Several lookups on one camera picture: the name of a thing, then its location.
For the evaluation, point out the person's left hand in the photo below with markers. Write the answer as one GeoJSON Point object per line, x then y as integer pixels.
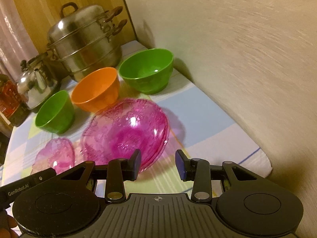
{"type": "Point", "coordinates": [8, 226]}

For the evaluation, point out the pink plastic bowl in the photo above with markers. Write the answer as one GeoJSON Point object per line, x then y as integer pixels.
{"type": "Point", "coordinates": [126, 131]}

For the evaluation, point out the large green plastic bowl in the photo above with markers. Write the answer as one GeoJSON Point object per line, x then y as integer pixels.
{"type": "Point", "coordinates": [146, 79]}

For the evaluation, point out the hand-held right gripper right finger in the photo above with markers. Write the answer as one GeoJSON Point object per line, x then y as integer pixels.
{"type": "Point", "coordinates": [180, 164]}

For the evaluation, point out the stainless steel steamer pot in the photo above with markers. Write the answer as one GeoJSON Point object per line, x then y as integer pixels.
{"type": "Point", "coordinates": [84, 44]}

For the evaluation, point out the pale pink curtain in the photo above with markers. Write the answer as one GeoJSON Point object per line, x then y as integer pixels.
{"type": "Point", "coordinates": [14, 29]}

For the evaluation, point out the orange plastic bowl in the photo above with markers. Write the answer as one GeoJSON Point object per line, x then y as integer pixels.
{"type": "Point", "coordinates": [96, 91]}

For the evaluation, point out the small green plastic bowl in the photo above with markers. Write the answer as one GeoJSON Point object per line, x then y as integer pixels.
{"type": "Point", "coordinates": [55, 114]}

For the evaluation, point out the stainless steel kettle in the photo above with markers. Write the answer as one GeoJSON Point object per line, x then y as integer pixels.
{"type": "Point", "coordinates": [34, 86]}

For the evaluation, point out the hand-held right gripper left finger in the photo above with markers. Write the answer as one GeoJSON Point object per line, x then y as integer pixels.
{"type": "Point", "coordinates": [136, 164]}

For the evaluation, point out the dark jar with red label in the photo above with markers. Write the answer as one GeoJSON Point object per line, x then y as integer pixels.
{"type": "Point", "coordinates": [10, 99]}

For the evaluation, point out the wooden panel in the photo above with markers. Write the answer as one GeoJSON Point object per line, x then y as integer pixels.
{"type": "Point", "coordinates": [44, 0]}

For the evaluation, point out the checked tablecloth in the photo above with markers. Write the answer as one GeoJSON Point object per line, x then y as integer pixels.
{"type": "Point", "coordinates": [205, 119]}

